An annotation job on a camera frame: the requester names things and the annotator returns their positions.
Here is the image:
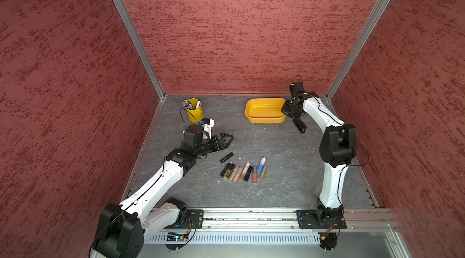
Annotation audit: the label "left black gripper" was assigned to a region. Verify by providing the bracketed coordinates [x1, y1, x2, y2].
[194, 133, 234, 156]

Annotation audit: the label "yellow plastic storage box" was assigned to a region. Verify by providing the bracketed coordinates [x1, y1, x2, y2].
[245, 98, 286, 124]

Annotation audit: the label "pink blue gradient lipstick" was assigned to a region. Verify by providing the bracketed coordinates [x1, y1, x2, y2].
[257, 157, 266, 173]

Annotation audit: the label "silver cap coral lip gloss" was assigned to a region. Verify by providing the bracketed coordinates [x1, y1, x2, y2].
[253, 167, 257, 183]

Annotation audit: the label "bronze gold lipstick tube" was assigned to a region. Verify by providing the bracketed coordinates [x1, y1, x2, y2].
[259, 166, 267, 179]

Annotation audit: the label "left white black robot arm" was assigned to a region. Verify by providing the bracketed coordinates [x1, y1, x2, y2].
[89, 123, 234, 258]

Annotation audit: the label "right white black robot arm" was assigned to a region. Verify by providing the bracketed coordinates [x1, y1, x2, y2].
[281, 82, 357, 226]

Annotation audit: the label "silver lipstick tube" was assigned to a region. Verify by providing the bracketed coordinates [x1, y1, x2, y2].
[229, 166, 239, 180]

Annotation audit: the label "gold black square lipstick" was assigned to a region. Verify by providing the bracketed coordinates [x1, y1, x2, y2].
[224, 163, 236, 179]

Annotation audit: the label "beige lipstick tube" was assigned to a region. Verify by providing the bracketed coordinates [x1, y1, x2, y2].
[232, 167, 243, 183]

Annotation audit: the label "black round lipstick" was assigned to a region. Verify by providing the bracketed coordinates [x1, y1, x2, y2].
[243, 166, 254, 182]

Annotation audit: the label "black rectangular block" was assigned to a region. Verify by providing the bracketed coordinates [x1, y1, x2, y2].
[293, 118, 307, 134]

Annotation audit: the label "yellow metal pen cup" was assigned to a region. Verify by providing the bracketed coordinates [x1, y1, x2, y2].
[186, 105, 203, 122]

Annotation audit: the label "pink beige lip gloss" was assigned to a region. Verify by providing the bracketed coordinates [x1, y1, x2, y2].
[240, 162, 250, 179]

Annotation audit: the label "pens in yellow cup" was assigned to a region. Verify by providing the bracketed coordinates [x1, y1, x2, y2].
[182, 98, 201, 110]

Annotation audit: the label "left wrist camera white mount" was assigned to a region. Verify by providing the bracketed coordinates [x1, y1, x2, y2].
[199, 117, 214, 140]

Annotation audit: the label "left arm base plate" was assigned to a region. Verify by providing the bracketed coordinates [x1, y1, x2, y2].
[165, 209, 204, 230]

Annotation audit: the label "aluminium front rail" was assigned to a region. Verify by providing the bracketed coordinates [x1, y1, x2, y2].
[188, 208, 400, 233]

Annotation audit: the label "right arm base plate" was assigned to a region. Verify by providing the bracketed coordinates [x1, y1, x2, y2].
[295, 208, 347, 230]

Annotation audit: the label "right aluminium corner post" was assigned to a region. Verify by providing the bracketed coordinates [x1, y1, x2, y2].
[326, 0, 391, 102]

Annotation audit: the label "aluminium corner post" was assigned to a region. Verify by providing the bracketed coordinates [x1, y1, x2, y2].
[112, 0, 166, 102]
[326, 0, 391, 102]

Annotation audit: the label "left aluminium corner post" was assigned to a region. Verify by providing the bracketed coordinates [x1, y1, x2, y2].
[112, 0, 166, 102]

